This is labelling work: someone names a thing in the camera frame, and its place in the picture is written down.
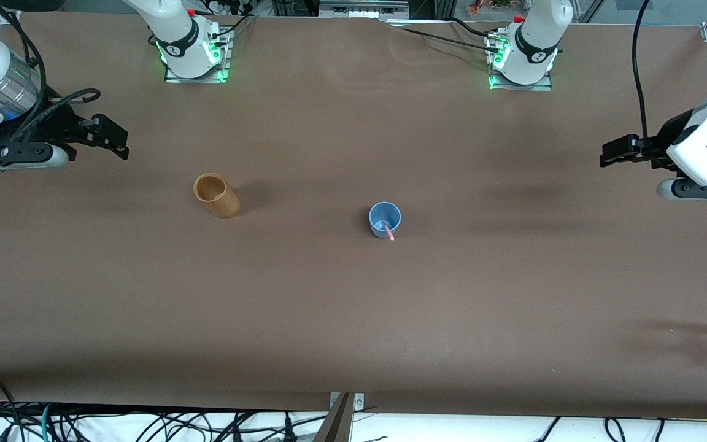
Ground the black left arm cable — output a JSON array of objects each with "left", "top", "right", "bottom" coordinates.
[{"left": 632, "top": 0, "right": 667, "bottom": 157}]

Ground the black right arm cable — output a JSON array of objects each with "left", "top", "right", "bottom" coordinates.
[{"left": 0, "top": 0, "right": 102, "bottom": 151}]

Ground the blue cup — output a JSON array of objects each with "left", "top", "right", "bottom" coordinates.
[{"left": 368, "top": 201, "right": 402, "bottom": 239}]

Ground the wooden cylinder holder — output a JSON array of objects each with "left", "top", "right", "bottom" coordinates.
[{"left": 193, "top": 173, "right": 242, "bottom": 219}]

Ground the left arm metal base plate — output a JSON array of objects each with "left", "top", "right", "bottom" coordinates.
[{"left": 487, "top": 31, "right": 554, "bottom": 92}]

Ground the grey metal device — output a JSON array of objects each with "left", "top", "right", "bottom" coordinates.
[{"left": 319, "top": 0, "right": 411, "bottom": 20}]

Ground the brown table cover sheet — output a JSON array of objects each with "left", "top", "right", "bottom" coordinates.
[{"left": 0, "top": 11, "right": 707, "bottom": 422}]

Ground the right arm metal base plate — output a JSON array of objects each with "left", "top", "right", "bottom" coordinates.
[{"left": 164, "top": 25, "right": 232, "bottom": 84}]

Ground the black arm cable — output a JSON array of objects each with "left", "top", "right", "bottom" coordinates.
[
  {"left": 632, "top": 0, "right": 667, "bottom": 157},
  {"left": 0, "top": 0, "right": 102, "bottom": 151}
]

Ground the black base cable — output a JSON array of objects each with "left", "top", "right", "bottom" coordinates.
[
  {"left": 447, "top": 17, "right": 503, "bottom": 39},
  {"left": 398, "top": 26, "right": 496, "bottom": 52}
]

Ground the small metal bracket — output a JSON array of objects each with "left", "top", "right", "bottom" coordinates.
[{"left": 329, "top": 392, "right": 365, "bottom": 413}]

